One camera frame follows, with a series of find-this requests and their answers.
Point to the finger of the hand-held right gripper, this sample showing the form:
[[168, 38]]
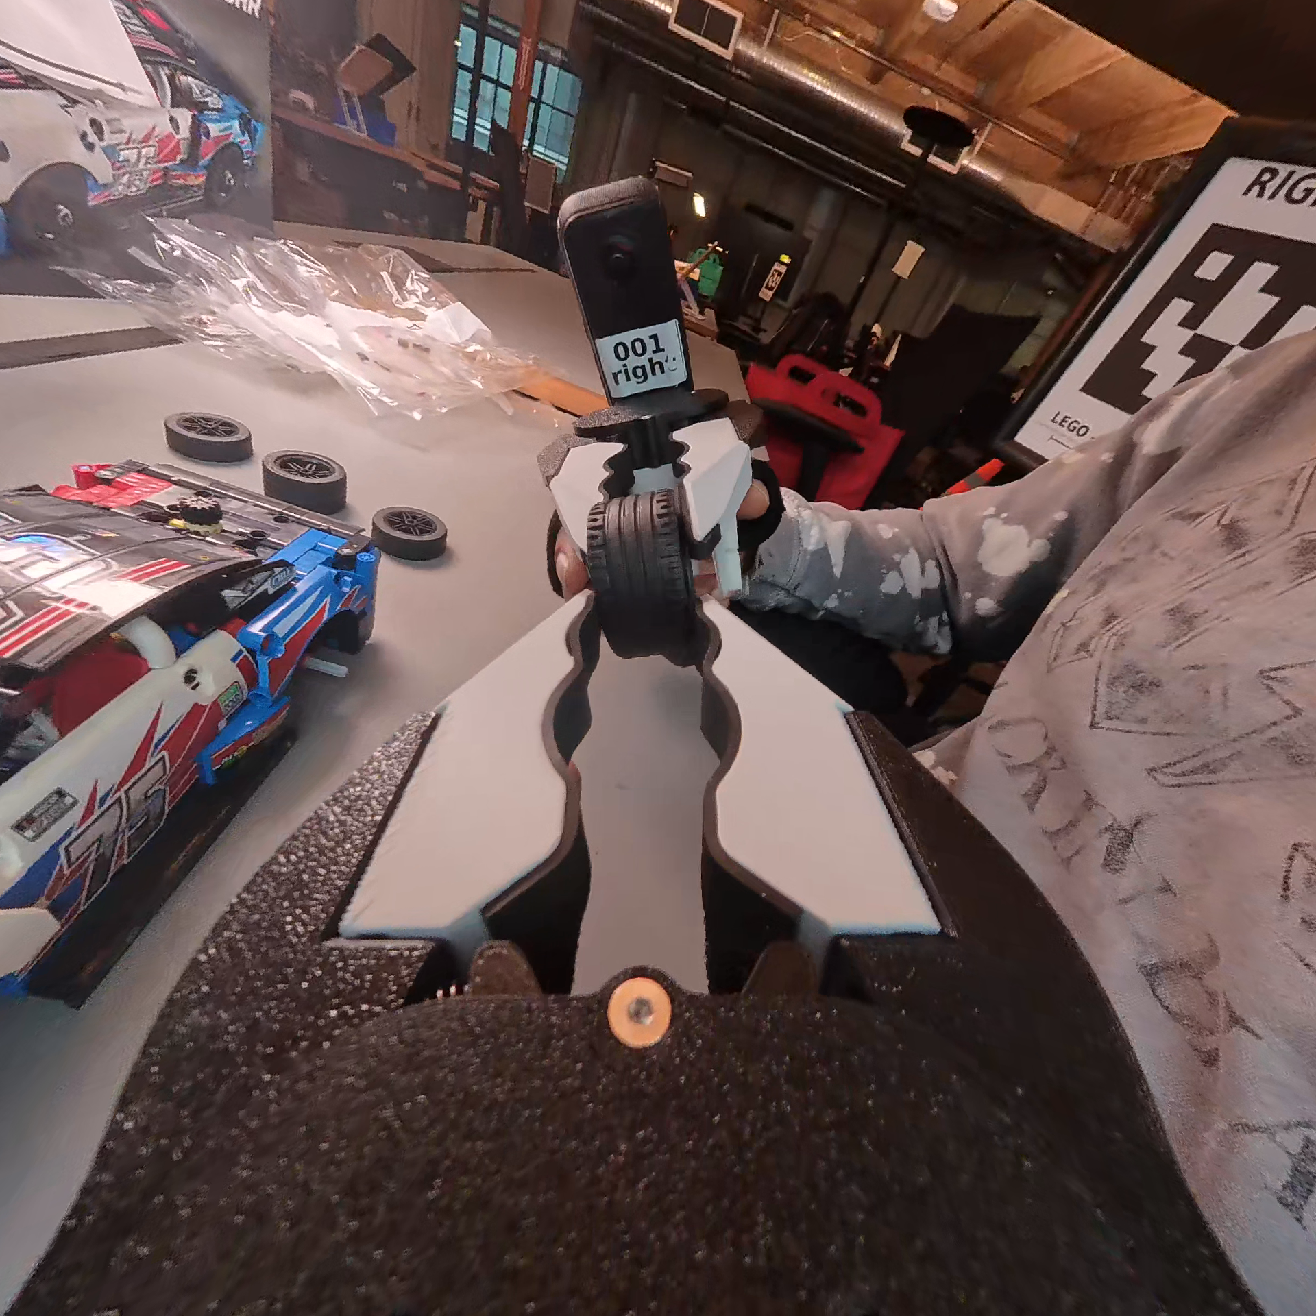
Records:
[[581, 483], [715, 478]]

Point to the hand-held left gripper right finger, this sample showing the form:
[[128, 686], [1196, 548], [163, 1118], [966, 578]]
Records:
[[822, 822]]

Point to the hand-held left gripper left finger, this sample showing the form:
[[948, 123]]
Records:
[[463, 822]]

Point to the black toy wheel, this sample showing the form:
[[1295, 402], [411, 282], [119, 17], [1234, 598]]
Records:
[[306, 482], [644, 575], [411, 534], [209, 436]]

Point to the blue white toy race car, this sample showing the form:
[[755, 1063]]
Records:
[[156, 667]]

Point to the person's right forearm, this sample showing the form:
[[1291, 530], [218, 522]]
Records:
[[906, 555]]

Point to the grey desk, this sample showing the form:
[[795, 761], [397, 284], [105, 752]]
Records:
[[463, 638]]

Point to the person's right hand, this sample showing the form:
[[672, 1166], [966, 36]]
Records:
[[571, 571]]

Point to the paned window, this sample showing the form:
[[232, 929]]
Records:
[[513, 92]]

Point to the orange traffic cone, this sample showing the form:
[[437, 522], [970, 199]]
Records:
[[978, 478]]

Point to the white air vent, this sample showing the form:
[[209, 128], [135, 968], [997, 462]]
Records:
[[706, 23]]

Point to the clear plastic bag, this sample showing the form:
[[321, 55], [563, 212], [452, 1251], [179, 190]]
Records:
[[309, 319]]

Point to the person's bleached grey sweatshirt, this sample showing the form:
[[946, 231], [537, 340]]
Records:
[[1183, 719]]

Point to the framed black white marker sign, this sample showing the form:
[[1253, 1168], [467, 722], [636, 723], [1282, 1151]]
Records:
[[1152, 309]]

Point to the black toy set box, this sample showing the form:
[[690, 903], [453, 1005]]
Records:
[[133, 123]]

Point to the silver air duct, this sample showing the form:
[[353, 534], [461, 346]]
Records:
[[822, 76]]

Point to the black round disc mount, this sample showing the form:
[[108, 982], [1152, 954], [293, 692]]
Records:
[[938, 128]]

